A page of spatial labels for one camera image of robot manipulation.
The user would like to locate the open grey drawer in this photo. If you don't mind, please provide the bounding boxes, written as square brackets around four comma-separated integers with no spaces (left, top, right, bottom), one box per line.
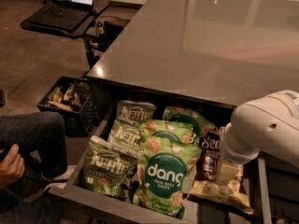
[50,89,272,224]

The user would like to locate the person's hand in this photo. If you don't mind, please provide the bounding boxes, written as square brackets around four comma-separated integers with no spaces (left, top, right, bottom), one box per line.
[0,144,25,189]

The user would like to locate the front green Dang chip bag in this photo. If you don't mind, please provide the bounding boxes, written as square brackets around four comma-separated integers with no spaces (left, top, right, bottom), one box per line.
[132,135,203,220]

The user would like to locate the green kettle chip bag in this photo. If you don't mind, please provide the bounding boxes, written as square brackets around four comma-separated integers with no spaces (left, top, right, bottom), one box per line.
[116,100,156,121]
[107,119,140,157]
[81,135,137,199]

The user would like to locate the snack wrappers in crate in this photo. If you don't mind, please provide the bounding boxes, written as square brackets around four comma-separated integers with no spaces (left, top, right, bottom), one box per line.
[46,82,90,112]

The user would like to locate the brown sea salt chip bag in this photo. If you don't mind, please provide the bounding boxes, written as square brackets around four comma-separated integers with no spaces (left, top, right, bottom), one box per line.
[190,128,253,215]

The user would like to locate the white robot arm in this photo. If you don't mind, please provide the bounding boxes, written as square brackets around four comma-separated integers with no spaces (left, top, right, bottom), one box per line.
[216,90,299,185]

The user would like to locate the person's leg in jeans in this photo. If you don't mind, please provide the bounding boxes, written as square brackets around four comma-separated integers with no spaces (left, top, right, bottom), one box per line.
[0,112,67,177]

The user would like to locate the back green Dang chip bag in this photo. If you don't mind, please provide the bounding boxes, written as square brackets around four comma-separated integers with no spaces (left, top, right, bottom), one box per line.
[163,105,216,138]

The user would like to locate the white sneaker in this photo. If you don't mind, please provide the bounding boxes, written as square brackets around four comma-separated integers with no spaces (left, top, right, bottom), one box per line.
[41,165,76,182]

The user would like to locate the back green Kettle chip bag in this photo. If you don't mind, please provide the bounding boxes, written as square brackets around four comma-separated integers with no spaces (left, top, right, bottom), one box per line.
[116,100,156,121]

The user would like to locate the black laptop stand table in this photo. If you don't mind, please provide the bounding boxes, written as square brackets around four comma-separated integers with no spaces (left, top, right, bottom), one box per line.
[21,0,109,69]

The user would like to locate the green dang chip bag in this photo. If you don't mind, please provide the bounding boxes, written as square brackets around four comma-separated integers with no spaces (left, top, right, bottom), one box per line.
[139,119,193,144]
[163,105,216,138]
[132,135,203,220]

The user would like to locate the middle green Kettle chip bag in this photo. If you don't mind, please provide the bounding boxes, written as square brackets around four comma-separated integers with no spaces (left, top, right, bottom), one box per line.
[107,119,140,157]

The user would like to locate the black laptop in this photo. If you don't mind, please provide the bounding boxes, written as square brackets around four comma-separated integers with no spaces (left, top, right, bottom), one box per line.
[29,0,93,31]

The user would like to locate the black plastic crate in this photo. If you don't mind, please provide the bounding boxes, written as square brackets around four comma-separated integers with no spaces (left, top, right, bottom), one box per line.
[36,77,98,136]

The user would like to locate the middle green Dang chip bag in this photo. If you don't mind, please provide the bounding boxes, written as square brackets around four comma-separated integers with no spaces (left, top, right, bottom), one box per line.
[139,119,193,144]

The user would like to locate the front green Kettle chip bag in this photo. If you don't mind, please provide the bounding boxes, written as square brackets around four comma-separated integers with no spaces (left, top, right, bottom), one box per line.
[81,135,137,199]

